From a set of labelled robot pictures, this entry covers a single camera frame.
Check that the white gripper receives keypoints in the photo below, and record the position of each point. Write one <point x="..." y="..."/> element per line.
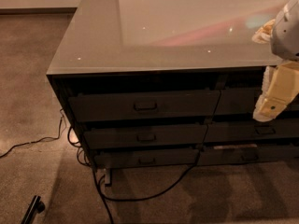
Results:
<point x="286" y="36"/>

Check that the grey drawer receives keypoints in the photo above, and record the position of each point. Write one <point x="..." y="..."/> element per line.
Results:
<point x="242" y="155"/>
<point x="133" y="159"/>
<point x="143" y="105"/>
<point x="237" y="101"/>
<point x="250" y="130"/>
<point x="145" y="136"/>

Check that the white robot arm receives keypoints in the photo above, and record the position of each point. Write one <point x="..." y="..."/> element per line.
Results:
<point x="282" y="33"/>

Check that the grey cabinet with glass top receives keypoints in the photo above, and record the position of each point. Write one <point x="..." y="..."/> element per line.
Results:
<point x="128" y="46"/>

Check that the black object on floor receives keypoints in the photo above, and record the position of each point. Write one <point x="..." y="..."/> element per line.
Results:
<point x="36" y="207"/>

